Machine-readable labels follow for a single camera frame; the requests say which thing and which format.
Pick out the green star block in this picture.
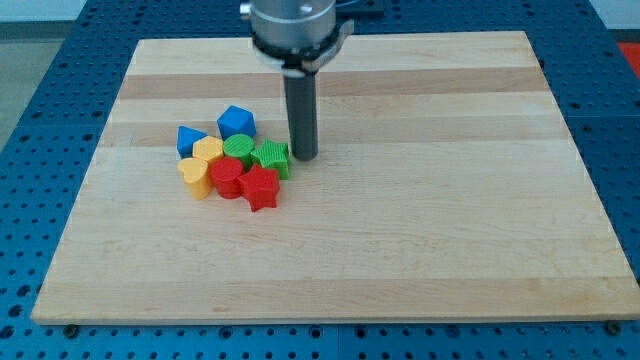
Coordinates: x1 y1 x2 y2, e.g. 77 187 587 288
251 139 290 180

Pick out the red star block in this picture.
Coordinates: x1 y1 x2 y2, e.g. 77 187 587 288
237 164 280 212

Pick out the green cylinder block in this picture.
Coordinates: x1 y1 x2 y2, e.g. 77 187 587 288
223 134 255 170

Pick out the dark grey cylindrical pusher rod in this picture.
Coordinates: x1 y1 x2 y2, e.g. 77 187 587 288
284 74 318 161

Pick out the red cylinder block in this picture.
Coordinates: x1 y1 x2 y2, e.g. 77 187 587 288
209 157 244 199

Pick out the blue hexagon block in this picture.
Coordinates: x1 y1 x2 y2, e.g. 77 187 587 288
217 105 257 140

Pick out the yellow pentagon block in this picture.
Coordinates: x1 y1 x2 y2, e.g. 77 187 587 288
192 136 224 165

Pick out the yellow heart block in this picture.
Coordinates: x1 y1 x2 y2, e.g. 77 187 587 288
177 157 213 200

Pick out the blue triangle block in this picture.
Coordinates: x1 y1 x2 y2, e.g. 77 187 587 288
176 125 207 159

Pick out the blue perforated metal table plate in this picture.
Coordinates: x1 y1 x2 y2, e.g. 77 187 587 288
1 0 639 359

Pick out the left black board stop screw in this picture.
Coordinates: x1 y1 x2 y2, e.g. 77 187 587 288
62 324 79 339

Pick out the black board stop screw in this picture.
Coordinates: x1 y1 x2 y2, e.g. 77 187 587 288
62 324 79 339
605 321 621 336

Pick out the right black board stop screw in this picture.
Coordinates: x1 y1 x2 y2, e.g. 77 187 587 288
605 321 621 336

